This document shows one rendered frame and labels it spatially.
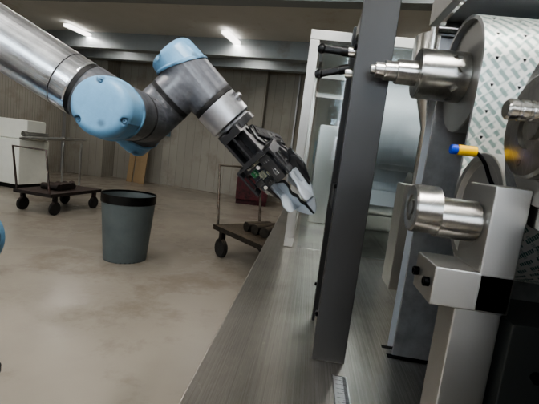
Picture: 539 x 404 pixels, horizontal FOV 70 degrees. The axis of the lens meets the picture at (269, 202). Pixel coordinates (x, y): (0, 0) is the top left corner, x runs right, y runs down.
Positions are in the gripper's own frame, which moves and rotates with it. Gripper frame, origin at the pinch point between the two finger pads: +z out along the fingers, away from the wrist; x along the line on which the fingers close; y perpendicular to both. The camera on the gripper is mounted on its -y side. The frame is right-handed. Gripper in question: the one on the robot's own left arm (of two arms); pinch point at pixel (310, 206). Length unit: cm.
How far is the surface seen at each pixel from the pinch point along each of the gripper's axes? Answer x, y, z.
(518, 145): 26.1, 34.1, -4.6
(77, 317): -203, -113, 3
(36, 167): -516, -536, -207
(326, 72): 16.9, 5.4, -16.6
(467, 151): 23.4, 30.0, -4.7
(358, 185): 11.2, 11.0, -1.5
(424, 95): 25.1, 10.5, -6.2
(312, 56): 13, -65, -20
